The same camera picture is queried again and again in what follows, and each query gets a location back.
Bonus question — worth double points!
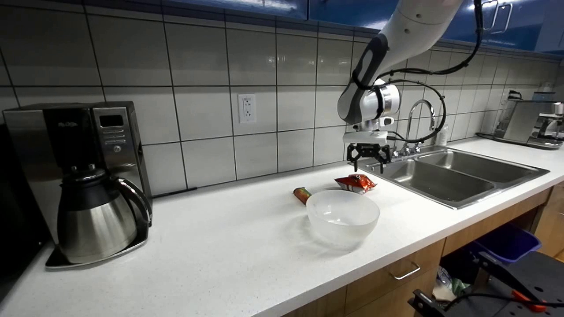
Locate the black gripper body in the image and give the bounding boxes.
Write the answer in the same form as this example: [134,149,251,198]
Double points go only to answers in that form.
[344,128,393,160]

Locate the orange snack packet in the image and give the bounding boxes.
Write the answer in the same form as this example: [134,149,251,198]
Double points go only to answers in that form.
[333,172,379,195]

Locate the translucent white plastic bowl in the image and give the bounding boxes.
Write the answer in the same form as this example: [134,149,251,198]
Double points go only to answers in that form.
[305,188,383,251]

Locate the small yellow orange candy packet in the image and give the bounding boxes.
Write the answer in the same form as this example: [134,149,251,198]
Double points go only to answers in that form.
[291,184,314,205]

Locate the clear soap dispenser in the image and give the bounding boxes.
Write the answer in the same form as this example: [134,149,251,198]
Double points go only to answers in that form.
[434,121,450,149]

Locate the chrome faucet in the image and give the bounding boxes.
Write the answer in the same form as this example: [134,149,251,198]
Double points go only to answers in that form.
[388,96,441,160]

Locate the stainless steel sink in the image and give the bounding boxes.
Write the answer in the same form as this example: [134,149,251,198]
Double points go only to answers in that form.
[367,144,552,211]

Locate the wooden lower cabinet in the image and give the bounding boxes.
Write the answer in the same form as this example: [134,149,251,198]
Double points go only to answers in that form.
[281,181,564,317]

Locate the crumpled plastic bag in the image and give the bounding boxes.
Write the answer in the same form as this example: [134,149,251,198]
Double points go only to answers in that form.
[432,265,473,302]

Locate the blue plastic bin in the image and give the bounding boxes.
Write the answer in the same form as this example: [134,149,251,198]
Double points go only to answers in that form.
[473,223,543,265]

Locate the silver espresso machine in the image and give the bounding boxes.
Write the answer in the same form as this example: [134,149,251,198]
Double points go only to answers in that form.
[476,87,564,151]

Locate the blue upper cabinet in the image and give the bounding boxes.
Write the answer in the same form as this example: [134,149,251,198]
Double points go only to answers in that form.
[81,0,564,58]

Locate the black metal stand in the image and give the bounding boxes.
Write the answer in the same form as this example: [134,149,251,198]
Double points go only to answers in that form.
[407,250,564,317]

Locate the steel black coffee maker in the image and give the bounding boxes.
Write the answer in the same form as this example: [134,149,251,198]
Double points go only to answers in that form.
[2,100,154,271]

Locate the stainless steel coffee carafe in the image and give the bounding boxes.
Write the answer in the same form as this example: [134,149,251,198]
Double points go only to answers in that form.
[57,165,154,265]

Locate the black appliance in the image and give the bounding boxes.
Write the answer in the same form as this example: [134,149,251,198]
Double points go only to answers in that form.
[0,121,53,302]

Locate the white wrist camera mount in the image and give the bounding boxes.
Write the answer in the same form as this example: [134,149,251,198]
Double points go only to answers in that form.
[351,114,397,133]

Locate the silver drawer handle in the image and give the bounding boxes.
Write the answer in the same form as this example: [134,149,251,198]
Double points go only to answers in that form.
[392,262,423,283]

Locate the white wall outlet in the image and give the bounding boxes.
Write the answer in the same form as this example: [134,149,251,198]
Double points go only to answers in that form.
[237,91,259,124]

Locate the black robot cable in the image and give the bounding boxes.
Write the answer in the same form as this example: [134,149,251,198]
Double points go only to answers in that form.
[372,0,485,146]

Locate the silver upper cabinet handle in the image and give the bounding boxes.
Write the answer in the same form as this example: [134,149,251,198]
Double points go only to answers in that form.
[489,0,515,35]

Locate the red handled tool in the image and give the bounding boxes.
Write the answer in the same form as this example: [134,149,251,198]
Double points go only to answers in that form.
[508,286,552,315]

